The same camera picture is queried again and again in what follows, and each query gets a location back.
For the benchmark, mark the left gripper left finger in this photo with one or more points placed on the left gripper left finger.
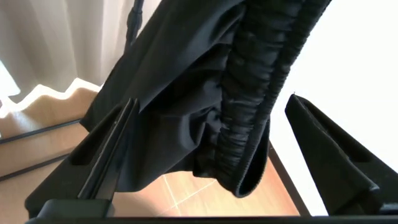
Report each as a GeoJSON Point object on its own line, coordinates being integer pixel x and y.
{"type": "Point", "coordinates": [77, 177]}

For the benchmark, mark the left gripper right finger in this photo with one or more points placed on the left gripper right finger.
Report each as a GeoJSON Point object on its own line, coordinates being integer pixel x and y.
{"type": "Point", "coordinates": [339, 168]}

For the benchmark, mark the black garment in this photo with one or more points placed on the black garment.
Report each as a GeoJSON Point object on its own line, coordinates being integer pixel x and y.
{"type": "Point", "coordinates": [186, 77]}

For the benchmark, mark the black clothes rack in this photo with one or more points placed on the black clothes rack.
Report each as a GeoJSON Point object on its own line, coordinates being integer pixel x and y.
{"type": "Point", "coordinates": [134, 21]}

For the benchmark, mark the beige curtain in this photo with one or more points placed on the beige curtain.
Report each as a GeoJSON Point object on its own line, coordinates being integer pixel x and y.
{"type": "Point", "coordinates": [62, 40]}

